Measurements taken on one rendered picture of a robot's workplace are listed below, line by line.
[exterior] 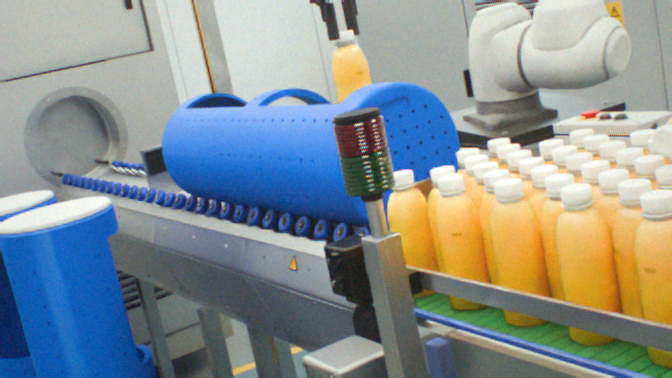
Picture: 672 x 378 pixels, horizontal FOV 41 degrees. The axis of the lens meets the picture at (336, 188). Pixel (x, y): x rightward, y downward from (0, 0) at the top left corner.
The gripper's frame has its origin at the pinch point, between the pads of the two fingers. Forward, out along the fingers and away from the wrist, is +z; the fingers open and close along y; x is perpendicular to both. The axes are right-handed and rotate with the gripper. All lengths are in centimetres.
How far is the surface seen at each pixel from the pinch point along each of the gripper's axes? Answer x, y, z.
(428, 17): -182, -165, 8
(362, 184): 56, 38, 20
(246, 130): -28.0, 11.3, 18.9
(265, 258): -31, 12, 48
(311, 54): -472, -272, 24
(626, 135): 43, -25, 29
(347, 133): 55, 38, 13
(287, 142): -8.7, 12.4, 21.1
